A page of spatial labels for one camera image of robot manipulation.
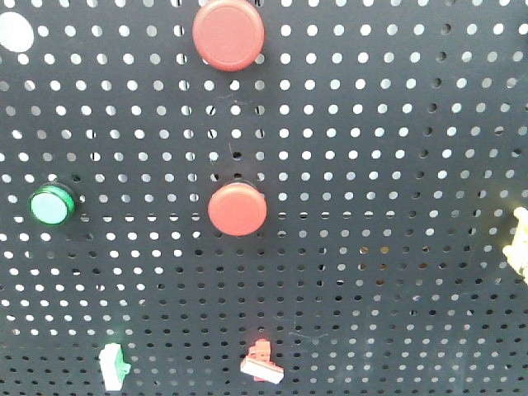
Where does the black perforated pegboard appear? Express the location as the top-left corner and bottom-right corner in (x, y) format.
(1, 1), (527, 395)

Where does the white round button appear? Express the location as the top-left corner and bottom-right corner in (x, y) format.
(0, 12), (35, 53)

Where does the lower red round button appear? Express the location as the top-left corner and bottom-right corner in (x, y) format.
(208, 182), (267, 236)

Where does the green white knob switch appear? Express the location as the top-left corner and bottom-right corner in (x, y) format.
(98, 342), (131, 392)

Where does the yellow lever switch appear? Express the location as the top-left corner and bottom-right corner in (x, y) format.
(502, 207), (528, 283)

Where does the red round button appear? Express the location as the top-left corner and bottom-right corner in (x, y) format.
(208, 182), (267, 236)
(192, 0), (265, 72)

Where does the upper red round button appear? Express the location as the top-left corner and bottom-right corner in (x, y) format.
(192, 0), (265, 72)

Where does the green round button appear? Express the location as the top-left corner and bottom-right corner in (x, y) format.
(29, 182), (76, 225)

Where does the red white knob switch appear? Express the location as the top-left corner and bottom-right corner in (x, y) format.
(239, 338), (284, 384)

